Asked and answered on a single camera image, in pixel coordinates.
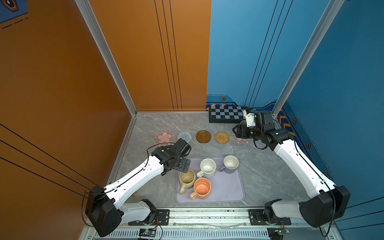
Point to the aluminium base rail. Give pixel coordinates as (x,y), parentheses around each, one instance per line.
(224,223)

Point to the left green circuit board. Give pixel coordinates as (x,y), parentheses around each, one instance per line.
(147,234)

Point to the aluminium corner post left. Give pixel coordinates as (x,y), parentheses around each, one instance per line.
(101,42)

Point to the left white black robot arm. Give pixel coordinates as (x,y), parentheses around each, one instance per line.
(105,205)

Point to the right small circuit board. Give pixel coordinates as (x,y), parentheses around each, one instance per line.
(278,234)

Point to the grey woven round coaster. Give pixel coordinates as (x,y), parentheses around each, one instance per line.
(186,136)

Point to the brown wooden round coaster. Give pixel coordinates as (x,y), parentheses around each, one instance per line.
(203,136)

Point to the aluminium corner post right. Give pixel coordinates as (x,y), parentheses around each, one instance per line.
(318,34)

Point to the black silver chessboard box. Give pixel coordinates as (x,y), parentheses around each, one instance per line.
(226,114)

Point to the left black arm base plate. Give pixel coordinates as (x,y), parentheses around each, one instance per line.
(158,217)

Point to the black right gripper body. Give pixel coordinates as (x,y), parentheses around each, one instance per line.
(251,132)

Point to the woven rattan round coaster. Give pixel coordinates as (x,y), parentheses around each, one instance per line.
(222,138)

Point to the purple white ceramic mug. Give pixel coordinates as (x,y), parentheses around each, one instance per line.
(230,164)

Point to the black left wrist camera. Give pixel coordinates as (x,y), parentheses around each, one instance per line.
(182,147)

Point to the orange ceramic mug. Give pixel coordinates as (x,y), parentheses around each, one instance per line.
(202,188)

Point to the yellow ceramic mug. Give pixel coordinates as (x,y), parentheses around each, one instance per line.
(187,180)

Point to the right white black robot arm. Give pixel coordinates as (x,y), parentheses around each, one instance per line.
(327,202)

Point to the aluminium corner post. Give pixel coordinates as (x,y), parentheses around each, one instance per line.
(318,34)
(101,42)

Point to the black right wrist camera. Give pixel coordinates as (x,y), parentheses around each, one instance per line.
(258,119)

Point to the pink cherry blossom coaster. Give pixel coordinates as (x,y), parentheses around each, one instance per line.
(240,140)
(164,137)

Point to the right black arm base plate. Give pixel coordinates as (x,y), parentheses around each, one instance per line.
(260,217)

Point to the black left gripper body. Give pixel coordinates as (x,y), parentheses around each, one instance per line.
(183,165)

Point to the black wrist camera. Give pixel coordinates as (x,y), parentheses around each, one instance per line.
(258,119)
(182,147)

